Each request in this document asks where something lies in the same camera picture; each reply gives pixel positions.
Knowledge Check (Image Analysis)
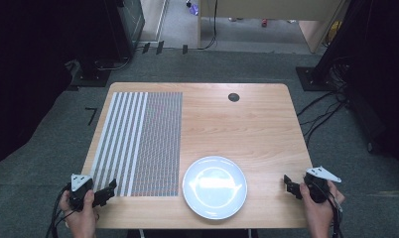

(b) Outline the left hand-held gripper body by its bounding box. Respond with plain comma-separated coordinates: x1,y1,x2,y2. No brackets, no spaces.
68,173,95,212

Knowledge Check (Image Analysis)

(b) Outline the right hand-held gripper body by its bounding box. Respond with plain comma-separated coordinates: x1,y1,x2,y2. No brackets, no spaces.
303,166,342,204

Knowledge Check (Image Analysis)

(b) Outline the person's left hand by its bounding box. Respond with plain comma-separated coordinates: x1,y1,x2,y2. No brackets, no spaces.
59,188,99,238

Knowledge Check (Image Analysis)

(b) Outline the person's right hand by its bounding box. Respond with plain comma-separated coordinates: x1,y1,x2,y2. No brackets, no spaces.
299,179,346,233

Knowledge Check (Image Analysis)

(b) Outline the grey striped placemat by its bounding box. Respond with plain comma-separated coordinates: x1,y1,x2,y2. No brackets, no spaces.
88,91,184,198

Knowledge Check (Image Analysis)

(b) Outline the white round plate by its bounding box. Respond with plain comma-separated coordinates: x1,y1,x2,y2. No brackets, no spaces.
182,155,248,221

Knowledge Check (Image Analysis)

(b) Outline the black stand base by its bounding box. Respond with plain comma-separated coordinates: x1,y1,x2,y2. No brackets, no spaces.
69,58,112,88
295,65,341,92

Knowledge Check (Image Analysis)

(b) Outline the black curtain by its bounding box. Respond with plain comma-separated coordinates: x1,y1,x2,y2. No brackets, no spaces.
315,0,399,170
0,0,136,177

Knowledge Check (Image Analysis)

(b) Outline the yellow object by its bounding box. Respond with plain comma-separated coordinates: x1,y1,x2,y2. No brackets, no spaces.
325,19,343,47

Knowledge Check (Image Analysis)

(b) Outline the dark glass cabinet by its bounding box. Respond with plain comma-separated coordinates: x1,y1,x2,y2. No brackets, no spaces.
115,0,146,52

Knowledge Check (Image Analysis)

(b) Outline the light wooden cabinet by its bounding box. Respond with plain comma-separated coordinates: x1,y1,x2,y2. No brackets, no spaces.
197,0,349,55

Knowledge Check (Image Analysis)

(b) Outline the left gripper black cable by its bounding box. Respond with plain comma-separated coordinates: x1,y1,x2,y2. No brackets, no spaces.
46,183,76,238

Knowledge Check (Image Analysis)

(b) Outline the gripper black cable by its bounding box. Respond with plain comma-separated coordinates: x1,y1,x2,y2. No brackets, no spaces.
46,183,76,238
315,182,345,238

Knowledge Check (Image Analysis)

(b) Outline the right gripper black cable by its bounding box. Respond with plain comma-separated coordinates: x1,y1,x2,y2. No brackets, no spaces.
315,182,345,238

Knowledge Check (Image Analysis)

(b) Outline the black floor cables bundle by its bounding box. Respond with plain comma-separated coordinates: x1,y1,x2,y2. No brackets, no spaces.
296,56,354,148

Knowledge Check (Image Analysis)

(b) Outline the black hanging cable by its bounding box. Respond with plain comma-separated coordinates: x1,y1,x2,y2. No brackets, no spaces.
198,0,219,52

